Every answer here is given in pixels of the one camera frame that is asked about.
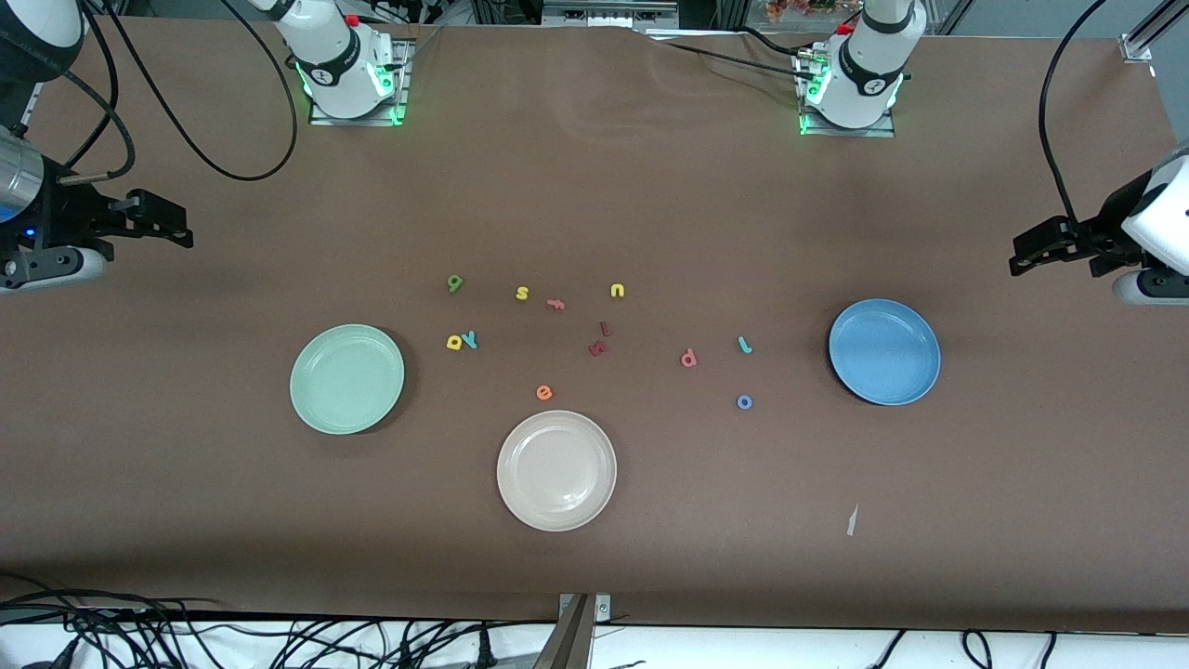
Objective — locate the orange background flowers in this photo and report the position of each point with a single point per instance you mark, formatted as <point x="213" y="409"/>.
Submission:
<point x="799" y="7"/>

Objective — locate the pink foam letter d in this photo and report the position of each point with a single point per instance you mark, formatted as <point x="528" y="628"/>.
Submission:
<point x="694" y="355"/>

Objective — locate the green plate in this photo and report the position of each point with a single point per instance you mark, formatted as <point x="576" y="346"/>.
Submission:
<point x="346" y="381"/>

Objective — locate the beige plate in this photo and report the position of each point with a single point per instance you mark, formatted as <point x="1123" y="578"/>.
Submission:
<point x="555" y="472"/>

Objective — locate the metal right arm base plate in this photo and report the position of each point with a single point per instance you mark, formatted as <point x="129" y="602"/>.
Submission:
<point x="358" y="121"/>

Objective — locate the aluminium frame profile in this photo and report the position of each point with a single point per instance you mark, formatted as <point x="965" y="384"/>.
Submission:
<point x="32" y="104"/>
<point x="1138" y="45"/>

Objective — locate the grey metal table bracket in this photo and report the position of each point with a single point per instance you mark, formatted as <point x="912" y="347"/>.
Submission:
<point x="571" y="641"/>

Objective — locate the dark red foam letter k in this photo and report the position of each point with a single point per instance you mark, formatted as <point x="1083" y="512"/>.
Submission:
<point x="598" y="348"/>

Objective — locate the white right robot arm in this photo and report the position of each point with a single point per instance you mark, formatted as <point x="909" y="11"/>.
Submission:
<point x="334" y="65"/>

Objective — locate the blue plate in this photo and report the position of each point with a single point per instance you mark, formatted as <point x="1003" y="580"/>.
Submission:
<point x="882" y="353"/>

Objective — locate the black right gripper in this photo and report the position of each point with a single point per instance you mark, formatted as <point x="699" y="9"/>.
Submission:
<point x="67" y="210"/>

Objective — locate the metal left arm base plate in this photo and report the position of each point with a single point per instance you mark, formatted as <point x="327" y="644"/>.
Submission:
<point x="855" y="132"/>

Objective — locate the white tape scrap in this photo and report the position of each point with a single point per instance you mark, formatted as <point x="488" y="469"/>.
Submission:
<point x="852" y="525"/>

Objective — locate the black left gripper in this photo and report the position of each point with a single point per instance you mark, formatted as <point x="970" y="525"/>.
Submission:
<point x="1107" y="229"/>

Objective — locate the grey background box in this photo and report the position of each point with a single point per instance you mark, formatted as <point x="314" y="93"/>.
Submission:
<point x="604" y="14"/>

